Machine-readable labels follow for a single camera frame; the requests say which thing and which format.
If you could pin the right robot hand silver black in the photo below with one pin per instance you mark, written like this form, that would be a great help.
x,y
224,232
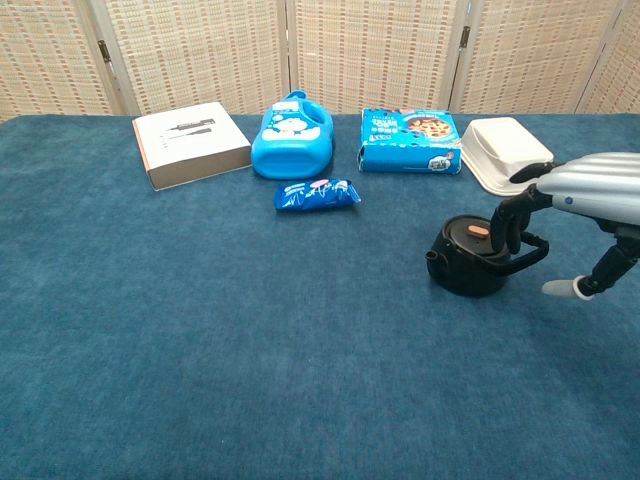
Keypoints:
x,y
595,185

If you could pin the blue snack packet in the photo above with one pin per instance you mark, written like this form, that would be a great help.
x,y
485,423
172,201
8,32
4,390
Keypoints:
x,y
315,195

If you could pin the small black kettle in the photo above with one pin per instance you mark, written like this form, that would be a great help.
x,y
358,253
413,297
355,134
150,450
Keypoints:
x,y
465,270

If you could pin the blue table cloth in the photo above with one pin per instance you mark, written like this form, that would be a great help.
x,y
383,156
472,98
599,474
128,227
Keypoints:
x,y
250,325

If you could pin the woven folding screen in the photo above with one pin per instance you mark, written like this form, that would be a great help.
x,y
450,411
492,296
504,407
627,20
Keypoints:
x,y
375,55

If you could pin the blue detergent pump bottle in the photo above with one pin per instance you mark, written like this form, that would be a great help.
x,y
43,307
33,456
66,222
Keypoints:
x,y
292,152

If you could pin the blue cookie box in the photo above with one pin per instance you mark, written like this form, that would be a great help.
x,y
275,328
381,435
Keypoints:
x,y
410,145

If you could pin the white lidded food container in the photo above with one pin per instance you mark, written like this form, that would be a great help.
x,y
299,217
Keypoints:
x,y
500,145

